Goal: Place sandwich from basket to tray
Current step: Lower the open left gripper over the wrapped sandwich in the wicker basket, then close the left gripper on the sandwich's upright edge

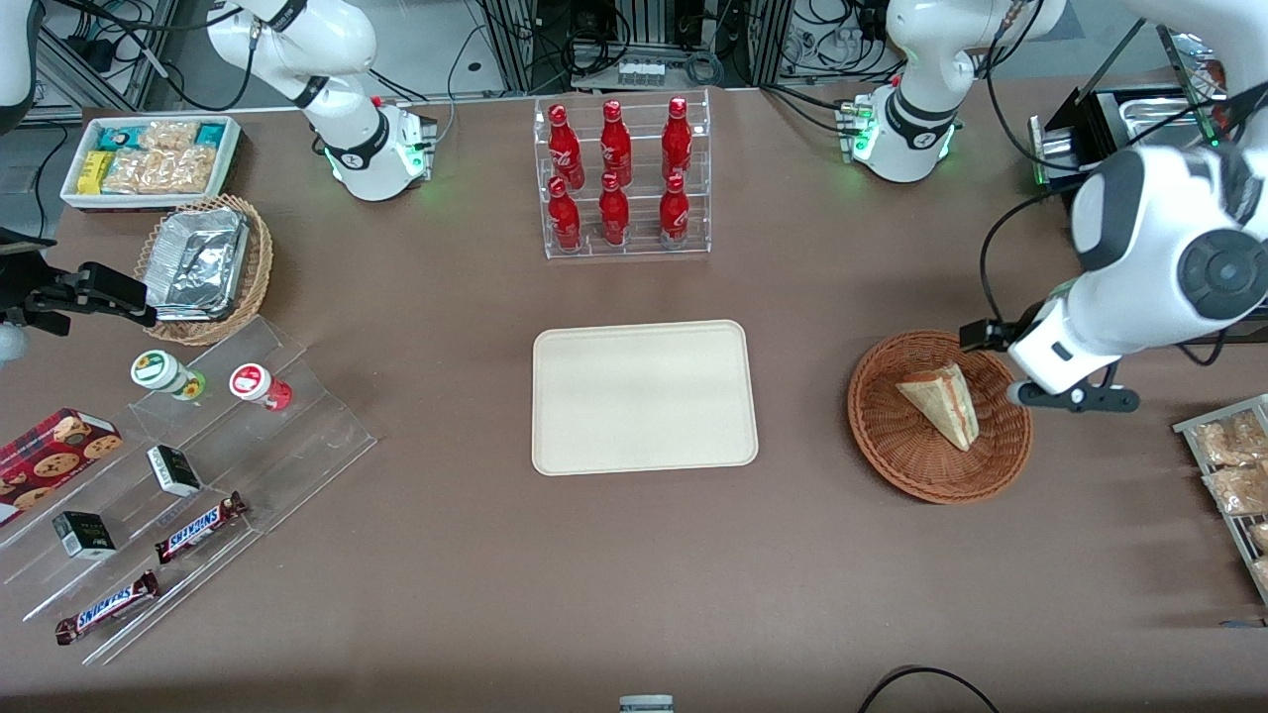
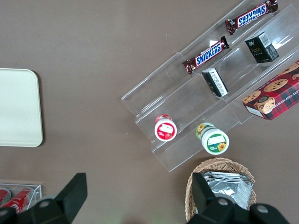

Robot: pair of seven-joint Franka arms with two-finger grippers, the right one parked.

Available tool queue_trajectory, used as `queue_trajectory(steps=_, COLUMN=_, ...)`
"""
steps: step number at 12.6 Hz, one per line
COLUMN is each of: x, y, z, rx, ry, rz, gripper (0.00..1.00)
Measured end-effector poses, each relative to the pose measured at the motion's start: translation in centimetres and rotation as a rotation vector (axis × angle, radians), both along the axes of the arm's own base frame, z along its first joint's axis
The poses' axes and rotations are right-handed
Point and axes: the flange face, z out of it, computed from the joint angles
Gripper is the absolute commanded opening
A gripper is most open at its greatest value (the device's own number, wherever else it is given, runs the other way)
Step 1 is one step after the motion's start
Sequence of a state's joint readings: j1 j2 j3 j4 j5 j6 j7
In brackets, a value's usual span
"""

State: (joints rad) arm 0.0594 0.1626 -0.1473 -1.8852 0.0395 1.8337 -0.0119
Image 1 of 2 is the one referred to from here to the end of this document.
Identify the clear cracker bag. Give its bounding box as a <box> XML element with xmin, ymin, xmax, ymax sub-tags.
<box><xmin>102</xmin><ymin>149</ymin><xmax>165</xmax><ymax>196</ymax></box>
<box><xmin>139</xmin><ymin>120</ymin><xmax>201</xmax><ymax>153</ymax></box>
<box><xmin>158</xmin><ymin>147</ymin><xmax>218</xmax><ymax>195</ymax></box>

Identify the clear acrylic stepped display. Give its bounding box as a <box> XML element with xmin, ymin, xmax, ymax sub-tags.
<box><xmin>0</xmin><ymin>315</ymin><xmax>378</xmax><ymax>666</ymax></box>

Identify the clear acrylic bottle rack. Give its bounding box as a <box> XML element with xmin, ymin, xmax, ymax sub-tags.
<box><xmin>533</xmin><ymin>89</ymin><xmax>712</xmax><ymax>260</ymax></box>

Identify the bagged fried snack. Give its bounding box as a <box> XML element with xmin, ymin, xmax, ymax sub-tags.
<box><xmin>1194</xmin><ymin>411</ymin><xmax>1268</xmax><ymax>467</ymax></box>
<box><xmin>1204</xmin><ymin>463</ymin><xmax>1268</xmax><ymax>517</ymax></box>

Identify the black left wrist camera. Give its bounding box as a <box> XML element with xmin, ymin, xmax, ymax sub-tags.
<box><xmin>958</xmin><ymin>318</ymin><xmax>1022</xmax><ymax>351</ymax></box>

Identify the tray of packaged snacks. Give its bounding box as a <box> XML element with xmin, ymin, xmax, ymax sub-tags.
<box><xmin>1173</xmin><ymin>394</ymin><xmax>1268</xmax><ymax>606</ymax></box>

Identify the triangle sandwich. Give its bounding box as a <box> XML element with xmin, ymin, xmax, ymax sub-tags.
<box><xmin>897</xmin><ymin>361</ymin><xmax>981</xmax><ymax>454</ymax></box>

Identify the red cola bottle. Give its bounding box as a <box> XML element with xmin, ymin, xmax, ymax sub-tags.
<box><xmin>548</xmin><ymin>177</ymin><xmax>582</xmax><ymax>253</ymax></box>
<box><xmin>548</xmin><ymin>104</ymin><xmax>585</xmax><ymax>191</ymax></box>
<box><xmin>662</xmin><ymin>96</ymin><xmax>693</xmax><ymax>183</ymax></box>
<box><xmin>600</xmin><ymin>100</ymin><xmax>633</xmax><ymax>187</ymax></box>
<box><xmin>659</xmin><ymin>173</ymin><xmax>690</xmax><ymax>246</ymax></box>
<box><xmin>598</xmin><ymin>172</ymin><xmax>631</xmax><ymax>248</ymax></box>

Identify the red cookie box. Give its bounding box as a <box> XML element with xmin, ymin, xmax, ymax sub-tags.
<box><xmin>0</xmin><ymin>408</ymin><xmax>124</xmax><ymax>527</ymax></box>

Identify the black food warmer cabinet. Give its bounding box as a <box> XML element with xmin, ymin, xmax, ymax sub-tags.
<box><xmin>1028</xmin><ymin>20</ymin><xmax>1268</xmax><ymax>348</ymax></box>

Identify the light wicker basket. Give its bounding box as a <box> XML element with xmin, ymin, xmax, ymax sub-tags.
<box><xmin>134</xmin><ymin>194</ymin><xmax>274</xmax><ymax>347</ymax></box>

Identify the white snack bin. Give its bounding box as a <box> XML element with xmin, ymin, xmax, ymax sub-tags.
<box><xmin>59</xmin><ymin>115</ymin><xmax>243</xmax><ymax>214</ymax></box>

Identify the steel warmer pan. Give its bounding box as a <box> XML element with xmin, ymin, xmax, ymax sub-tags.
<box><xmin>1122</xmin><ymin>94</ymin><xmax>1217</xmax><ymax>152</ymax></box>

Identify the beige rectangular tray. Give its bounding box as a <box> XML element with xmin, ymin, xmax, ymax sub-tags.
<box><xmin>532</xmin><ymin>320</ymin><xmax>760</xmax><ymax>477</ymax></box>

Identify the Snickers chocolate bar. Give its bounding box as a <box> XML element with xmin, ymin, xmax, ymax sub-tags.
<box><xmin>155</xmin><ymin>492</ymin><xmax>249</xmax><ymax>565</ymax></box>
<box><xmin>54</xmin><ymin>570</ymin><xmax>160</xmax><ymax>647</ymax></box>

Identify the round brown wicker basket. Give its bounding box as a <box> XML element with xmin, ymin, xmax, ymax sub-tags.
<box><xmin>847</xmin><ymin>330</ymin><xmax>1033</xmax><ymax>506</ymax></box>

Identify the aluminium foil container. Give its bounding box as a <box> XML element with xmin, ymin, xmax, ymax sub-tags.
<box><xmin>147</xmin><ymin>208</ymin><xmax>252</xmax><ymax>324</ymax></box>

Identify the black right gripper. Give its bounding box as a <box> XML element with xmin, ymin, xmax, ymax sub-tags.
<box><xmin>20</xmin><ymin>261</ymin><xmax>159</xmax><ymax>336</ymax></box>

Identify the small black box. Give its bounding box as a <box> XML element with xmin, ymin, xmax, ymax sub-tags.
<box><xmin>52</xmin><ymin>511</ymin><xmax>118</xmax><ymax>561</ymax></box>
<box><xmin>147</xmin><ymin>445</ymin><xmax>204</xmax><ymax>499</ymax></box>

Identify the green lid white jar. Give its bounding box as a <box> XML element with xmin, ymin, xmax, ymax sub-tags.
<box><xmin>131</xmin><ymin>350</ymin><xmax>207</xmax><ymax>402</ymax></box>

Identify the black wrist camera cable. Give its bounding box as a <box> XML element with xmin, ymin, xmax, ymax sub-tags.
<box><xmin>979</xmin><ymin>188</ymin><xmax>1076</xmax><ymax>343</ymax></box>

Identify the black floor cable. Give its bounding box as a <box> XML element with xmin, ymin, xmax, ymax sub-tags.
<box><xmin>857</xmin><ymin>665</ymin><xmax>1002</xmax><ymax>713</ymax></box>

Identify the red lid white jar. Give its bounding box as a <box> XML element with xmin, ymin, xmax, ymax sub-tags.
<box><xmin>229</xmin><ymin>363</ymin><xmax>293</xmax><ymax>413</ymax></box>

